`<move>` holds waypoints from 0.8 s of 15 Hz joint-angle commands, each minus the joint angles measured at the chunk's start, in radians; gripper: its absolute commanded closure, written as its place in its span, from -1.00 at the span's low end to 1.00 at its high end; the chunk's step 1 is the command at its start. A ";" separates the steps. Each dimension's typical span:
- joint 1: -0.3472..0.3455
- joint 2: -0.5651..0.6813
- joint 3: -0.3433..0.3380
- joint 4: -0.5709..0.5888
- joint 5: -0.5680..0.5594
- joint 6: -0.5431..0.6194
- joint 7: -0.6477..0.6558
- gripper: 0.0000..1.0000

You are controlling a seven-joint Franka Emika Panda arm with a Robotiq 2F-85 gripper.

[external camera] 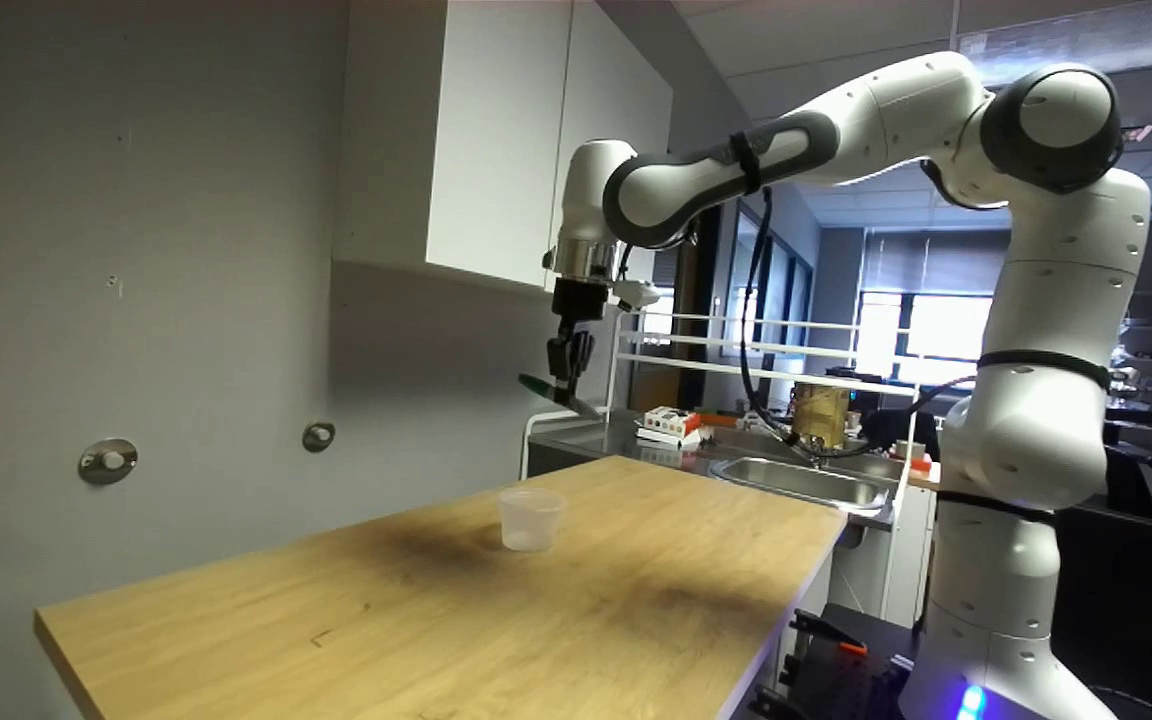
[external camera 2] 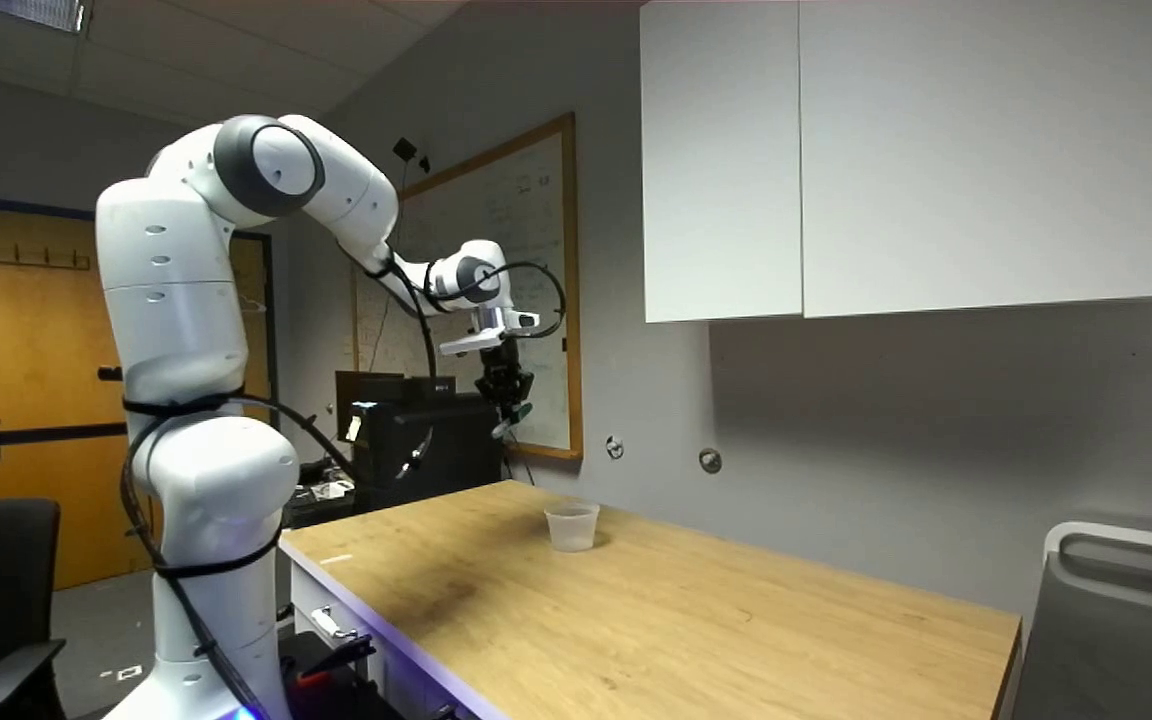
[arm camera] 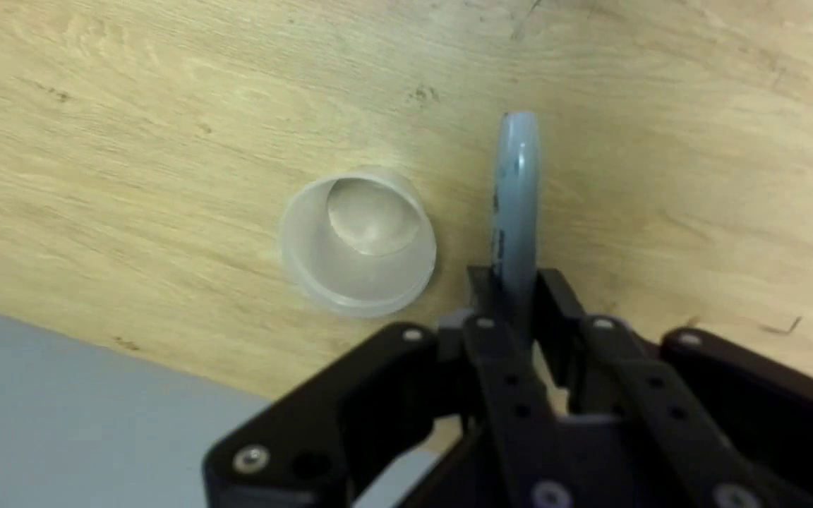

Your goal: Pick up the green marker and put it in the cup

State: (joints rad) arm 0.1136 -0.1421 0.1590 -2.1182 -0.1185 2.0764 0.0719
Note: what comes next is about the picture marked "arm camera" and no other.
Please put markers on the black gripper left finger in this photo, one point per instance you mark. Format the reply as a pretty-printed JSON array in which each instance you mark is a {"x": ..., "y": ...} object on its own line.
[{"x": 331, "y": 424}]

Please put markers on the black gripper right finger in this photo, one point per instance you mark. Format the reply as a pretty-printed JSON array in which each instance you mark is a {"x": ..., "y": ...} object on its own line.
[{"x": 755, "y": 404}]

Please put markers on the green capped grey marker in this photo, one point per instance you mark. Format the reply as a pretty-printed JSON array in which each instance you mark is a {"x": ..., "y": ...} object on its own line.
[{"x": 516, "y": 207}]

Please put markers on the translucent white plastic cup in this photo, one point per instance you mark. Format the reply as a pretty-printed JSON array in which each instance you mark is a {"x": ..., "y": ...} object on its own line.
[{"x": 358, "y": 256}]

